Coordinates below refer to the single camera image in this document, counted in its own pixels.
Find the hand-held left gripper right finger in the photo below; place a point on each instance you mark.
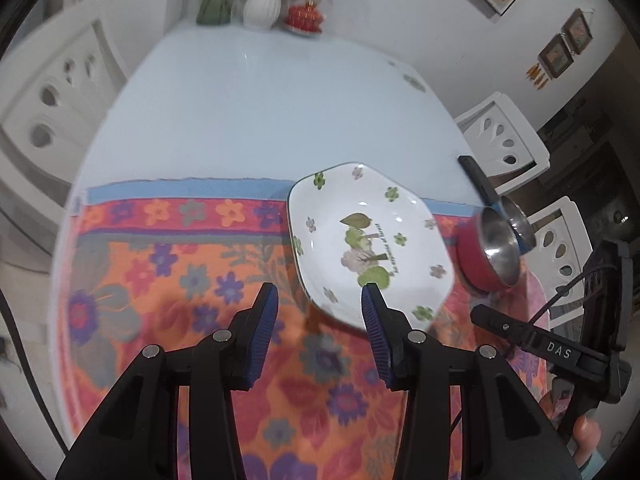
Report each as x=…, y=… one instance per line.
x=375, y=330

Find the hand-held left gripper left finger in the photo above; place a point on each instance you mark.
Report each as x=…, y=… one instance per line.
x=264, y=327

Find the blue steel bowl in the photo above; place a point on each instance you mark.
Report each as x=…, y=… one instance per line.
x=520, y=225

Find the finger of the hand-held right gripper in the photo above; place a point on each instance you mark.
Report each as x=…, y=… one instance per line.
x=497, y=322

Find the orange wall decoration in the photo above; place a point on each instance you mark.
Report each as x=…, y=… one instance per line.
x=536, y=76

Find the red ornament dish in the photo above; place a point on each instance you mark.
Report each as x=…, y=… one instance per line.
x=302, y=17

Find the white dining chair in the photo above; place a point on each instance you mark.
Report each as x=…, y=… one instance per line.
x=505, y=140
x=60, y=105
x=555, y=245

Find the dark wooden cabinet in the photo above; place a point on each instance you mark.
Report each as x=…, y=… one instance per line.
x=595, y=170

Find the red steel bowl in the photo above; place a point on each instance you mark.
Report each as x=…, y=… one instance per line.
x=470, y=265

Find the person's right hand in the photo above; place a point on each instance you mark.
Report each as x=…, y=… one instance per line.
x=586, y=435

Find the orange floral table mat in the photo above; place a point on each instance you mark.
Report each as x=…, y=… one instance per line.
x=175, y=260

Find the white ribbed vase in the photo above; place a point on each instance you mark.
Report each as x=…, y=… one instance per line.
x=261, y=7

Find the small framed wall picture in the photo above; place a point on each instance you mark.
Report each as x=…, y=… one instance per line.
x=577, y=32
x=556, y=56

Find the white floral plate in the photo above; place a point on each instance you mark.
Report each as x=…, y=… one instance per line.
x=350, y=220

